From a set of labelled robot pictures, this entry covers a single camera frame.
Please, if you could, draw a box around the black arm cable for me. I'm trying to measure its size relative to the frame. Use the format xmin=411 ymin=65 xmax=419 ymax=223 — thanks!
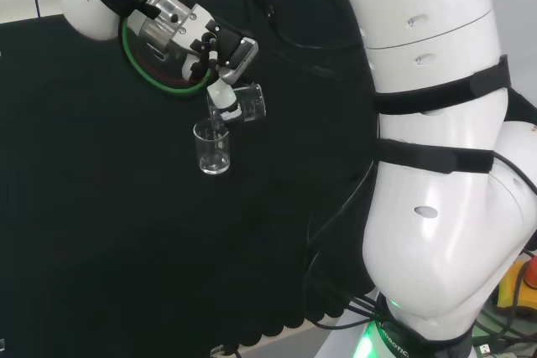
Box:
xmin=302 ymin=159 xmax=378 ymax=328

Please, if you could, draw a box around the green cable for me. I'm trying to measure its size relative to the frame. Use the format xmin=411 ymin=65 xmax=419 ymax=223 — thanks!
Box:
xmin=121 ymin=0 xmax=220 ymax=98

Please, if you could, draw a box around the yellow stop button box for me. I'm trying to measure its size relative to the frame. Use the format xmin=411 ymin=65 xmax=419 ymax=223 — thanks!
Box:
xmin=497 ymin=248 xmax=537 ymax=318

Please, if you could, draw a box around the black bench cloth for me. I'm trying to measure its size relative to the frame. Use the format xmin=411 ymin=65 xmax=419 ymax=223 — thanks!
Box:
xmin=0 ymin=0 xmax=381 ymax=355

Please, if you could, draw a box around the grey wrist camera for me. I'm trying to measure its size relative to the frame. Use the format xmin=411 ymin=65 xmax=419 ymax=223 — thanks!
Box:
xmin=218 ymin=37 xmax=258 ymax=84

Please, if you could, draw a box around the clear graduated glass beaker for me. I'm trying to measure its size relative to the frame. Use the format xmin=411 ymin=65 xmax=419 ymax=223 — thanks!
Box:
xmin=192 ymin=118 xmax=232 ymax=176

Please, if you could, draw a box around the clear glass beaker with spout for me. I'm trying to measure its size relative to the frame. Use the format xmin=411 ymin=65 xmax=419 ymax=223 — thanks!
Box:
xmin=204 ymin=83 xmax=268 ymax=125

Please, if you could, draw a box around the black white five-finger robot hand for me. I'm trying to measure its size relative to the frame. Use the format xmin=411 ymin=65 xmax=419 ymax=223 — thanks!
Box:
xmin=207 ymin=80 xmax=242 ymax=123

